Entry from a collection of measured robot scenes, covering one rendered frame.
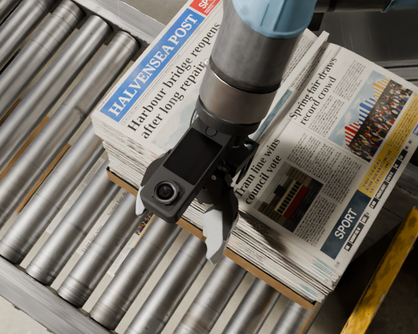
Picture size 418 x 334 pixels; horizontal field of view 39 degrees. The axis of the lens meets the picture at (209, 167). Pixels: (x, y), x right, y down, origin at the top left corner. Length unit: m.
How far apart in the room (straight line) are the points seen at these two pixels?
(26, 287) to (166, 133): 0.39
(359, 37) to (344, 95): 1.04
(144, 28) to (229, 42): 0.59
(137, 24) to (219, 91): 0.58
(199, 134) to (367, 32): 1.29
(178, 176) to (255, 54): 0.15
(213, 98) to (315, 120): 0.23
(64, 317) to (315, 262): 0.43
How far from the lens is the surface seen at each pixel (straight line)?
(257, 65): 0.55
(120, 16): 1.15
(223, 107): 0.58
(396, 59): 1.84
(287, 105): 0.79
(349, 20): 1.87
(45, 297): 0.99
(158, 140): 0.75
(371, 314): 0.96
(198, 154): 0.61
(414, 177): 1.05
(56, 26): 1.16
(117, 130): 0.76
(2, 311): 1.87
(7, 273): 1.02
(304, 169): 0.75
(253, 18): 0.53
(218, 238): 0.69
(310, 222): 0.72
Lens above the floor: 1.75
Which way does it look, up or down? 71 degrees down
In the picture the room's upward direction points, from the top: 3 degrees counter-clockwise
